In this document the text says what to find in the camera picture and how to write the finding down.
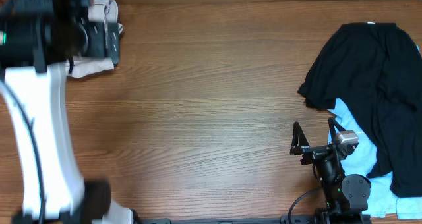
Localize black garment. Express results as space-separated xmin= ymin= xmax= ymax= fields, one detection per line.
xmin=298 ymin=23 xmax=421 ymax=198

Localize light blue garment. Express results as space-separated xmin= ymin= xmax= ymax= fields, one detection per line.
xmin=329 ymin=99 xmax=421 ymax=219

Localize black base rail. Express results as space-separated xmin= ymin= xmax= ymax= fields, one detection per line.
xmin=131 ymin=213 xmax=373 ymax=224

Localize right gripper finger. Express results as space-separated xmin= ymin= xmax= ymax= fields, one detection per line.
xmin=290 ymin=121 xmax=310 ymax=155
xmin=328 ymin=117 xmax=345 ymax=139

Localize beige shorts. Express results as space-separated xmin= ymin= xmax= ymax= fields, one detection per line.
xmin=66 ymin=0 xmax=123 ymax=78

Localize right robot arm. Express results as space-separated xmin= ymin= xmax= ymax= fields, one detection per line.
xmin=283 ymin=117 xmax=371 ymax=224

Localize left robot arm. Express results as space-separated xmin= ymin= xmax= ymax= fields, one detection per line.
xmin=1 ymin=0 xmax=138 ymax=223

